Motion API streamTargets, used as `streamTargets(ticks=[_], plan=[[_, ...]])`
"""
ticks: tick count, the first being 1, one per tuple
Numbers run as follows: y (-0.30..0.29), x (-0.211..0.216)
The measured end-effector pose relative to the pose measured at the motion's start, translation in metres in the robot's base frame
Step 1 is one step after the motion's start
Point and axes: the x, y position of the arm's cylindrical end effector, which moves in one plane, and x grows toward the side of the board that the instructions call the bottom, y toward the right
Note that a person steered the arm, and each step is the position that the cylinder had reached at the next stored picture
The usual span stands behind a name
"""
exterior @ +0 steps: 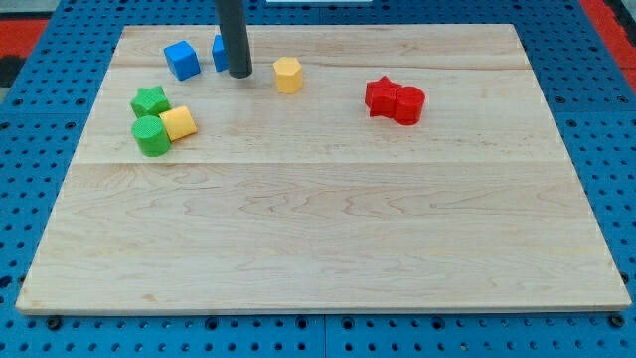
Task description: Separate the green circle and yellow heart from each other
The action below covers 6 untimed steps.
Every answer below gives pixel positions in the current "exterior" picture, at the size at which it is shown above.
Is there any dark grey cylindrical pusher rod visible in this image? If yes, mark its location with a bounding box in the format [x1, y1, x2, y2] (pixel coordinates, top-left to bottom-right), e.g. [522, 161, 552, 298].
[215, 0, 252, 79]

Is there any yellow heart block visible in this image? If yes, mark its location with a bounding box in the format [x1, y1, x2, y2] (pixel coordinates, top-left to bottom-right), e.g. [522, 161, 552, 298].
[159, 106, 198, 142]

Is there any green circle block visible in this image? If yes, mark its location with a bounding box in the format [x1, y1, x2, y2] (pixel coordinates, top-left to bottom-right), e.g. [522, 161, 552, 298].
[131, 115, 171, 157]

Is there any red circle block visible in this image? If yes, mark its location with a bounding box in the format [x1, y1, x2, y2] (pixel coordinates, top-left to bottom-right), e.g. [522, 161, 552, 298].
[394, 87, 426, 125]

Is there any blue block behind rod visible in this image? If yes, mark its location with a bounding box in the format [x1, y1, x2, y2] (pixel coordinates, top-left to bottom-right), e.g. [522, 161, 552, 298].
[211, 34, 229, 72]

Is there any blue cube block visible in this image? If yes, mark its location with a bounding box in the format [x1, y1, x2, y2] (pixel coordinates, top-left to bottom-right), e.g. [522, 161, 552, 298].
[163, 41, 201, 81]

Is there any yellow hexagon block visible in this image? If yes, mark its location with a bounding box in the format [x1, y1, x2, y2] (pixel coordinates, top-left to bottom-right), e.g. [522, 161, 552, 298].
[272, 57, 303, 94]

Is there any green star block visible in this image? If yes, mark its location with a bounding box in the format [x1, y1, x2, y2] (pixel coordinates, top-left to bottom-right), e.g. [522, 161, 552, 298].
[130, 86, 172, 118]

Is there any red star block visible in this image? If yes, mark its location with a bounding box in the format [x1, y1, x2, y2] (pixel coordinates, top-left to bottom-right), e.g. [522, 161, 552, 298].
[365, 76, 402, 118]

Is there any light wooden board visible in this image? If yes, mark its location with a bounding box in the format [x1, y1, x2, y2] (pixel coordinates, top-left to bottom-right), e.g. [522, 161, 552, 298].
[16, 24, 631, 316]

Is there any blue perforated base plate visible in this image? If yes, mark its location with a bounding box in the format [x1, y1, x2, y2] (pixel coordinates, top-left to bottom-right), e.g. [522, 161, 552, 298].
[1, 0, 635, 357]

